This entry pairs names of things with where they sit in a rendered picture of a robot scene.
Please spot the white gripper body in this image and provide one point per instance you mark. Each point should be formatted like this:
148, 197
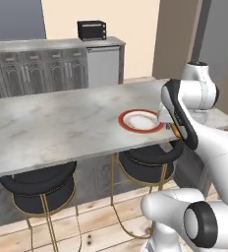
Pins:
164, 114

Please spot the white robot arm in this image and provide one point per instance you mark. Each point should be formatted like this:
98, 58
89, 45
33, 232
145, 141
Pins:
217, 151

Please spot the orange condiment bottle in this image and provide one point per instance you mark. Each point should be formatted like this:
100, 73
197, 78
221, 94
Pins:
176, 131

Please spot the red rimmed white plate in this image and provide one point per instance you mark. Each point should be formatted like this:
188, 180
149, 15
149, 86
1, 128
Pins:
140, 120

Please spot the black stool with gold legs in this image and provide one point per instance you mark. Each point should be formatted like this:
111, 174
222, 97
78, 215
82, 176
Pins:
145, 162
40, 187

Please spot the silver dishwasher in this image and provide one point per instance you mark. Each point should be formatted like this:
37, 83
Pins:
103, 66

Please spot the black toaster oven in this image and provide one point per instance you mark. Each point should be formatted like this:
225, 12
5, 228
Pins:
91, 30

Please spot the grey cupboard run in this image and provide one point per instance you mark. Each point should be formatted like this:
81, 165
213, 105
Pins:
37, 74

